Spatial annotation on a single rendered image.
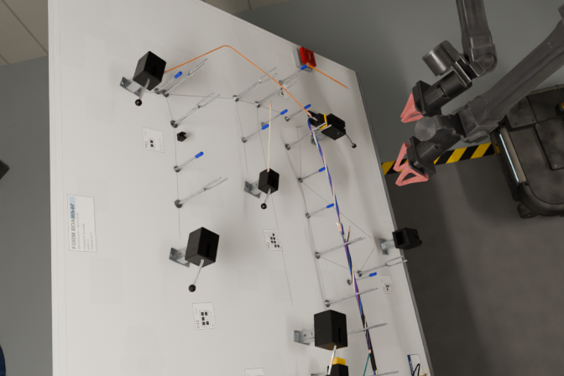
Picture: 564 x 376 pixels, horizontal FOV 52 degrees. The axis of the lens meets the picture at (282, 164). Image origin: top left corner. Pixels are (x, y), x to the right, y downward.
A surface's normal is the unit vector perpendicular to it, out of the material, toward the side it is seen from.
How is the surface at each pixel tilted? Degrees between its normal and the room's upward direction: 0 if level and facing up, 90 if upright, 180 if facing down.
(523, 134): 0
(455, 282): 0
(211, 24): 50
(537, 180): 0
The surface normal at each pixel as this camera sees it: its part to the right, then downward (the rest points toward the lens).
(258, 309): 0.70, -0.38
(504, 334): -0.09, -0.37
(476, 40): -0.06, 0.02
